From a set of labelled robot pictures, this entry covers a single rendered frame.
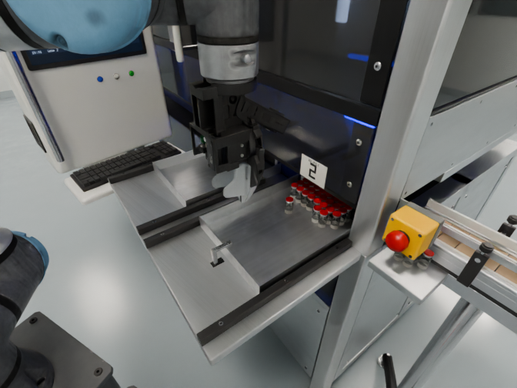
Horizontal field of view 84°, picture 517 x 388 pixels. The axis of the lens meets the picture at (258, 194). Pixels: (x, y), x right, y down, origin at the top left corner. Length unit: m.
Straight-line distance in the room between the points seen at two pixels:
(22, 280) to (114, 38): 0.52
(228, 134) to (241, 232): 0.39
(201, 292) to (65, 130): 0.85
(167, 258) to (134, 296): 1.12
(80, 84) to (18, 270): 0.76
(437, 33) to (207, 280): 0.58
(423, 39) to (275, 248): 0.49
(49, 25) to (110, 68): 1.05
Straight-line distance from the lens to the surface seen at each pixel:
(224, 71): 0.37
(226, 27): 0.36
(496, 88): 0.87
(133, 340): 1.67
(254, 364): 1.51
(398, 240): 0.60
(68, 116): 1.27
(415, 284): 0.72
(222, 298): 0.62
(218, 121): 0.39
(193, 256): 0.70
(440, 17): 0.52
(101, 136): 1.32
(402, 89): 0.54
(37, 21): 0.24
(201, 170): 0.99
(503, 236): 0.79
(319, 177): 0.71
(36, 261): 0.70
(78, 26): 0.23
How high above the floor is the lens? 1.39
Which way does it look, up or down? 36 degrees down
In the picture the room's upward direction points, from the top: straight up
